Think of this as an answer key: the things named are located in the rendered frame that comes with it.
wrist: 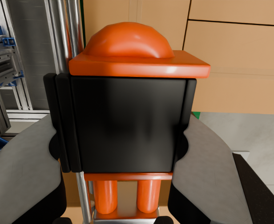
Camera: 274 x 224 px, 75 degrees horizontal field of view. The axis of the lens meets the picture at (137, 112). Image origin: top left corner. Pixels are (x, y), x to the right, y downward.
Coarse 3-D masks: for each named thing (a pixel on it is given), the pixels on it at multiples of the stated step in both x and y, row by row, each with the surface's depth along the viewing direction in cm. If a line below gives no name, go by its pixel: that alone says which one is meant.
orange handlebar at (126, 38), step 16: (112, 32) 10; (128, 32) 10; (144, 32) 10; (96, 48) 10; (112, 48) 10; (128, 48) 10; (144, 48) 10; (160, 48) 10; (96, 192) 16; (112, 192) 16; (144, 192) 16; (96, 208) 17; (112, 208) 17; (144, 208) 17
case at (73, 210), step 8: (64, 176) 44; (72, 176) 44; (64, 184) 42; (72, 184) 42; (88, 184) 42; (168, 184) 43; (72, 192) 40; (160, 192) 41; (168, 192) 41; (72, 200) 38; (160, 200) 39; (72, 208) 37; (80, 208) 37; (160, 208) 38; (64, 216) 38; (72, 216) 38; (80, 216) 38
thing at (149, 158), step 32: (96, 64) 9; (128, 64) 9; (160, 64) 9; (192, 64) 9; (96, 96) 10; (128, 96) 10; (160, 96) 10; (192, 96) 10; (96, 128) 11; (128, 128) 11; (160, 128) 11; (96, 160) 12; (128, 160) 12; (160, 160) 12
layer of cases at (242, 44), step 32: (96, 0) 66; (128, 0) 66; (160, 0) 66; (192, 0) 67; (224, 0) 67; (256, 0) 68; (96, 32) 70; (160, 32) 71; (192, 32) 72; (224, 32) 72; (256, 32) 73; (224, 64) 78; (256, 64) 79; (224, 96) 85; (256, 96) 86
